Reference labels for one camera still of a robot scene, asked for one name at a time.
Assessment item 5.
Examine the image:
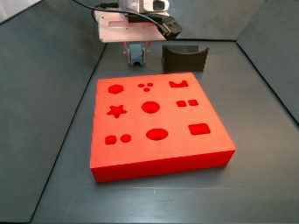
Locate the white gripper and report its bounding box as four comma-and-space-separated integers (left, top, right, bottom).
95, 11, 164, 63

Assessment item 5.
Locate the black curved fixture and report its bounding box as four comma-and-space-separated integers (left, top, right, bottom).
163, 45, 210, 73

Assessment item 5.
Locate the red shape sorter block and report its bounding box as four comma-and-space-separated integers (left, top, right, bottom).
89, 73, 236, 182

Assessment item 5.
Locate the black cable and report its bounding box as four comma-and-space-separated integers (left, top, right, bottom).
71, 0, 136, 16

